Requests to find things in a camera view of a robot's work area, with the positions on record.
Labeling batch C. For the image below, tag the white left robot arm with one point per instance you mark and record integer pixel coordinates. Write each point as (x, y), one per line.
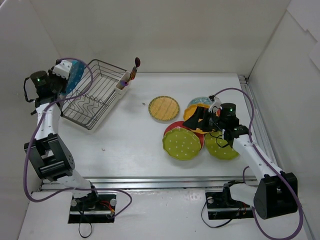
(46, 151)

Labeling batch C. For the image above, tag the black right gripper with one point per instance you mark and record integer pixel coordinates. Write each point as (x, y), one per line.
(203, 120)

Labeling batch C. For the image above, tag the white cutlery holder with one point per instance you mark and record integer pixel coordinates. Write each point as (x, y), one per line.
(122, 86)

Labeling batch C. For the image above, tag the aluminium front rail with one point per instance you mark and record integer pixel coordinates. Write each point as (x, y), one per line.
(153, 183)

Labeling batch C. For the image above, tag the aluminium rail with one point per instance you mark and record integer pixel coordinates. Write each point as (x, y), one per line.
(153, 183)
(289, 108)

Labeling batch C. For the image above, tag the aluminium right side rail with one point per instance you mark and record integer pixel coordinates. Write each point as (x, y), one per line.
(289, 108)

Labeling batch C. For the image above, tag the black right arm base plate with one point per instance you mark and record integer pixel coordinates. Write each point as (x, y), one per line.
(220, 206)

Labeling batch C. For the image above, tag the yellow polka dot bowl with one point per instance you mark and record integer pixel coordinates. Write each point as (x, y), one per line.
(190, 110)

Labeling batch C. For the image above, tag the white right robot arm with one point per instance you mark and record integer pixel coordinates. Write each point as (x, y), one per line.
(277, 192)

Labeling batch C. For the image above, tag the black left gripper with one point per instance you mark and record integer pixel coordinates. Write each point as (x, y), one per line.
(60, 83)

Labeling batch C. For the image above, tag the green polka dot bowl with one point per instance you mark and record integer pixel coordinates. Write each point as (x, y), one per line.
(181, 144)
(218, 147)

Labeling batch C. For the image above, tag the blue polka dot bowl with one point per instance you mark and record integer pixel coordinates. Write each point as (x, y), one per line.
(75, 76)

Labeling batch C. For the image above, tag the red plate with teal flower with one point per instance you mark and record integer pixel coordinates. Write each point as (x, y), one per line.
(179, 124)

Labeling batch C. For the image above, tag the woven bamboo pattern plate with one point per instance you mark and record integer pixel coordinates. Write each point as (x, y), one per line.
(163, 108)

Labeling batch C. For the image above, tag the metal wire dish rack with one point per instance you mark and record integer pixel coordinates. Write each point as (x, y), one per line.
(89, 110)

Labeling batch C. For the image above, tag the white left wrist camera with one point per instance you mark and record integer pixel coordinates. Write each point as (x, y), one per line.
(63, 69)

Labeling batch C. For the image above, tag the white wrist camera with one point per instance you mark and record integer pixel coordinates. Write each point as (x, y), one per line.
(216, 104)
(63, 69)

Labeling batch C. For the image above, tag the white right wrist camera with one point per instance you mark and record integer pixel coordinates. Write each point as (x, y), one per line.
(216, 104)

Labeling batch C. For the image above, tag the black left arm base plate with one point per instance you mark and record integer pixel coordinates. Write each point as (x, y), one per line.
(85, 216)

